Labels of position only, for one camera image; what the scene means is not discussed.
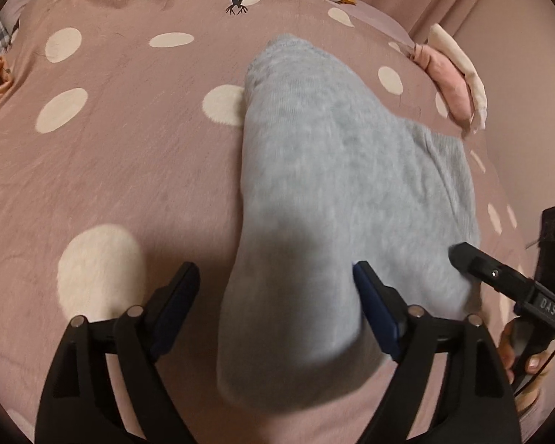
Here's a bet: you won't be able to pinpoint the person's right hand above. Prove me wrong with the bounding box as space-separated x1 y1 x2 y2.
497 321 555 410

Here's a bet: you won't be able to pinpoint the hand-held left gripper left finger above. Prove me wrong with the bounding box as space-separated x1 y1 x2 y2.
34 261 201 444

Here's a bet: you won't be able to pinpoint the grey printed sweatshirt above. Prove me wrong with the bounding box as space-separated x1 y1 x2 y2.
216 33 482 411

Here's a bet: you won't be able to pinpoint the white folded garment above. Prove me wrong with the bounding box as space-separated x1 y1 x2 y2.
426 23 488 130

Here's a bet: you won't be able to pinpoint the pink polka dot bedspread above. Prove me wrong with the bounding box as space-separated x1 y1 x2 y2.
0 0 537 444

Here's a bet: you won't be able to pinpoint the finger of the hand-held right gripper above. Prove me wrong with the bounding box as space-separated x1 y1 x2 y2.
450 242 535 301

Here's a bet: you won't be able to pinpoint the salmon pink folded garment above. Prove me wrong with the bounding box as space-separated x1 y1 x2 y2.
414 43 473 123

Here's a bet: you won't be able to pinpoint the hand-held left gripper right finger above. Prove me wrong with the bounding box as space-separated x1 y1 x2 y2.
353 260 521 444

